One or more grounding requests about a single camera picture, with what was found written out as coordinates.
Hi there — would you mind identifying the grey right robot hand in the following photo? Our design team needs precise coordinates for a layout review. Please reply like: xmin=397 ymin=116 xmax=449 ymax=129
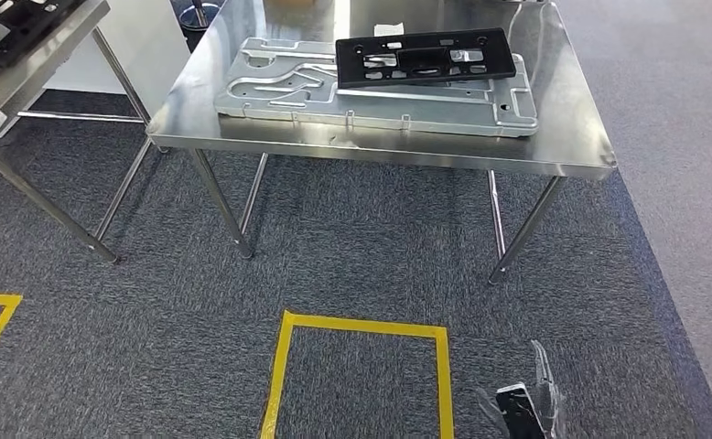
xmin=476 ymin=338 xmax=569 ymax=439

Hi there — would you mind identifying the black plastic bracket panel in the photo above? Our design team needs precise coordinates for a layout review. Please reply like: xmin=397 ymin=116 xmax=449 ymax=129
xmin=334 ymin=27 xmax=518 ymax=91
xmin=0 ymin=0 xmax=87 ymax=69

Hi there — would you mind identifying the steel workbench table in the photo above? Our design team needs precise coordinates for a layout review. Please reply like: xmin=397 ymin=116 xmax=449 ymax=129
xmin=145 ymin=0 xmax=618 ymax=286

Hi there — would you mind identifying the stamped grey metal plate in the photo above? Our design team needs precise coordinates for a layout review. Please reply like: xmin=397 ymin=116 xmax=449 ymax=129
xmin=213 ymin=36 xmax=540 ymax=139

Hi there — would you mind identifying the chrome base barrier stanchion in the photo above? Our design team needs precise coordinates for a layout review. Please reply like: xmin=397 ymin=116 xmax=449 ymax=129
xmin=178 ymin=0 xmax=221 ymax=35

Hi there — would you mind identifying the white partition box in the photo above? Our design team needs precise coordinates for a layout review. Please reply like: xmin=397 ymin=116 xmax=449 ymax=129
xmin=43 ymin=0 xmax=192 ymax=119

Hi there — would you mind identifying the steel side table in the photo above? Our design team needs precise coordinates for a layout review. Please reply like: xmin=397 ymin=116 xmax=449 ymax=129
xmin=0 ymin=0 xmax=169 ymax=264

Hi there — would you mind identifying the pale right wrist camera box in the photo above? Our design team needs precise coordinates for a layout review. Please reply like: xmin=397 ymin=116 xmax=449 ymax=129
xmin=495 ymin=382 xmax=546 ymax=439

